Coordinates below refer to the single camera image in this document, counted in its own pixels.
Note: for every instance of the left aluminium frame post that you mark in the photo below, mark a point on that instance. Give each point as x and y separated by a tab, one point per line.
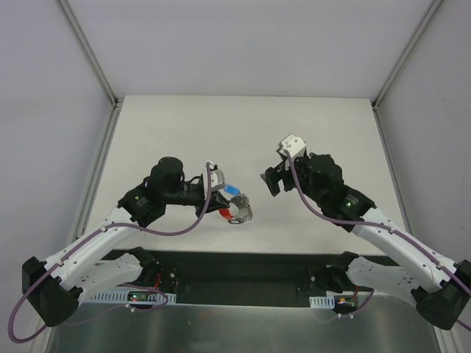
88	53

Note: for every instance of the aluminium frame post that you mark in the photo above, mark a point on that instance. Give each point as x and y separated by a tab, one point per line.
88	53
407	51

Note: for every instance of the left aluminium table rail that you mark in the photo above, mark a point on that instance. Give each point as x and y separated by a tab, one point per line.
92	184

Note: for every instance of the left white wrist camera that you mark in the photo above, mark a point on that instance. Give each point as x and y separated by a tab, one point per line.
213	178

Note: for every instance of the keyring with red tag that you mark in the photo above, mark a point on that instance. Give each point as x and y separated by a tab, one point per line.
239	210

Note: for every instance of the aluminium table rail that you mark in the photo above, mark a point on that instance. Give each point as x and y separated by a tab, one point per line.
92	184
392	170

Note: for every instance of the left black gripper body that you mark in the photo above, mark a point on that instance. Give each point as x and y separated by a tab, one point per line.
212	202

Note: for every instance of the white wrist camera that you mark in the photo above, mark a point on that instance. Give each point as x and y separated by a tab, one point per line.
213	178
292	145

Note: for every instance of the right white cable duct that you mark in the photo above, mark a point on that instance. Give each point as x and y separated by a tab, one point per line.
322	302

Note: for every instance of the right aluminium table rail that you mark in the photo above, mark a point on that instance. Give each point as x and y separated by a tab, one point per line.
392	170

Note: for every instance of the right aluminium frame post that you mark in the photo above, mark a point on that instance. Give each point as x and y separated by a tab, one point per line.
407	51

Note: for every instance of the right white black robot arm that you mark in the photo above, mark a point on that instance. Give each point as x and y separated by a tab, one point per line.
435	285

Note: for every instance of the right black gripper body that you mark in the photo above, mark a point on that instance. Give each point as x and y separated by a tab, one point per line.
279	176

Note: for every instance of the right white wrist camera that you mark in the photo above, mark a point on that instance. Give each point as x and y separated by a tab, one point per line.
292	145

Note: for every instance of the blue head key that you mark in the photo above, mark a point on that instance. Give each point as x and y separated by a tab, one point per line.
232	190

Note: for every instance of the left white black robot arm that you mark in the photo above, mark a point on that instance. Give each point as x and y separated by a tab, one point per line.
56	286

